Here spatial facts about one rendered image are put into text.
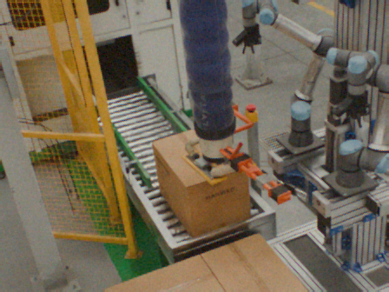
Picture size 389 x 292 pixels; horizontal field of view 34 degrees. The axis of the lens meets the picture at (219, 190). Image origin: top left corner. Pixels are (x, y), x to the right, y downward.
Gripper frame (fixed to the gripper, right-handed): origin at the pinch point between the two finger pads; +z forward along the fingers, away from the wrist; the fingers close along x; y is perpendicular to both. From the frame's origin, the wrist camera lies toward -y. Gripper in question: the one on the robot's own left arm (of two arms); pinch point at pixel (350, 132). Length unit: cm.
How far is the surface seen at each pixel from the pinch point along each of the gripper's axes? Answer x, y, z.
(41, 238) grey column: 145, -137, 106
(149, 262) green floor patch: 137, -71, 152
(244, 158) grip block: 44, -33, 26
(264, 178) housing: 22.9, -33.4, 26.1
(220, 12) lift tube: 58, -34, -47
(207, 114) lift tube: 62, -44, 5
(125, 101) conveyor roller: 284, -30, 97
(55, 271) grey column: 145, -135, 136
